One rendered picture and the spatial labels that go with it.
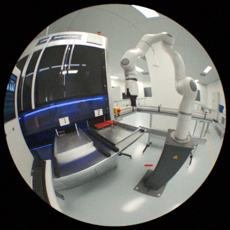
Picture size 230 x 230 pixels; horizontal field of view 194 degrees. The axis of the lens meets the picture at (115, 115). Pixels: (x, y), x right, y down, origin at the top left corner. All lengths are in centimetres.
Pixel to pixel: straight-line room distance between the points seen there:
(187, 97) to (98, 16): 192
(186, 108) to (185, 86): 14
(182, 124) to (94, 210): 131
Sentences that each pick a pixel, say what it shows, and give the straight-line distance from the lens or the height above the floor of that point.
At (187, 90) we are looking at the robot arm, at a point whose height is 119.
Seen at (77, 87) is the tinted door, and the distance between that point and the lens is 66.
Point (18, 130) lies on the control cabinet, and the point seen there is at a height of 108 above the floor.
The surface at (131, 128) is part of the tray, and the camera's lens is 62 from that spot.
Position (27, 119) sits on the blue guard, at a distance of 74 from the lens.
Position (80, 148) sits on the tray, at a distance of 44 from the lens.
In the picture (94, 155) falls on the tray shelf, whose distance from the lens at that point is 40.
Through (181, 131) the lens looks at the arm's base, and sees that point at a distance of 55.
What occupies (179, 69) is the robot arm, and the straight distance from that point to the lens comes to 57.
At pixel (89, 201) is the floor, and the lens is 123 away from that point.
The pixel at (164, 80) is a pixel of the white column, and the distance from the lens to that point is 190.
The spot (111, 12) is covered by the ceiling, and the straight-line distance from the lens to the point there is 188.
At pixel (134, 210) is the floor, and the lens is 116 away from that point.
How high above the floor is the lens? 115
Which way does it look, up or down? 13 degrees down
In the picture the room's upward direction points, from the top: 5 degrees counter-clockwise
